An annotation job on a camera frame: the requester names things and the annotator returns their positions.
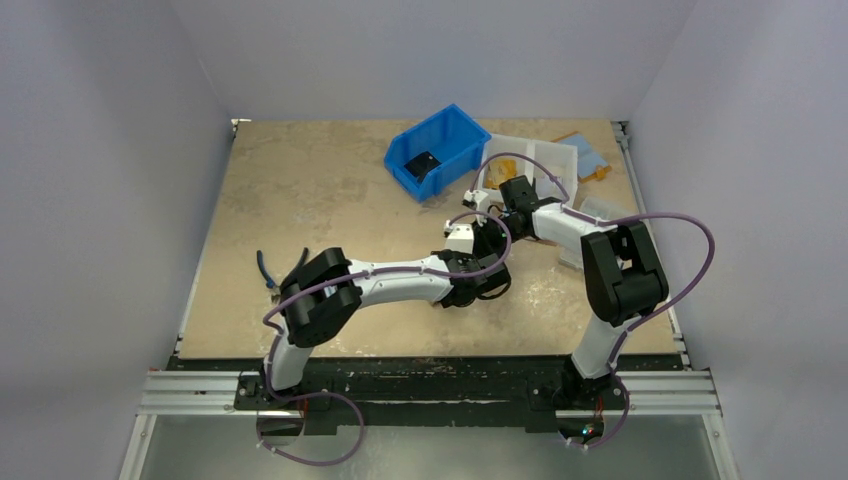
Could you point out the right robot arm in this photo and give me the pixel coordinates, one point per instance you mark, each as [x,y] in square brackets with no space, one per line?
[623,277]

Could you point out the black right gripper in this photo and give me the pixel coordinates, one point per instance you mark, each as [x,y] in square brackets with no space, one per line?
[494,216]

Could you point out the clear plastic screw box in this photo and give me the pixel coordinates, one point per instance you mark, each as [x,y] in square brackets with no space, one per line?
[571,253]

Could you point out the black card in blue bin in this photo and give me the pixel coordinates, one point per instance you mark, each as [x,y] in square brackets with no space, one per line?
[421,165]

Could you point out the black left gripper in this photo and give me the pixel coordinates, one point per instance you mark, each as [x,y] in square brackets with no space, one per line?
[465,258]

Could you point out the white divided plastic tray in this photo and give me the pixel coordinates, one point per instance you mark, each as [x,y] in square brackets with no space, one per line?
[550,167]

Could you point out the orange card holder in tray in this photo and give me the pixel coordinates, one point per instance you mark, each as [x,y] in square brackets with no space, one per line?
[498,171]

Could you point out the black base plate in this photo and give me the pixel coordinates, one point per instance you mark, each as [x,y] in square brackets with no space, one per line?
[478,391]

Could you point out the blue plastic bin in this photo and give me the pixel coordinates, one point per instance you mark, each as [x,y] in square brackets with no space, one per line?
[452,136]

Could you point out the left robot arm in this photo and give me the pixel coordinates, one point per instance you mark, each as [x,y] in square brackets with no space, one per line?
[320,296]

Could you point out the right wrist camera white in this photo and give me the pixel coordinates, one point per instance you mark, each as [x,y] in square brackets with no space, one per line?
[478,200]

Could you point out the blue handled pliers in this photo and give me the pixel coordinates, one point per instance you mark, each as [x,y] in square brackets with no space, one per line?
[270,282]

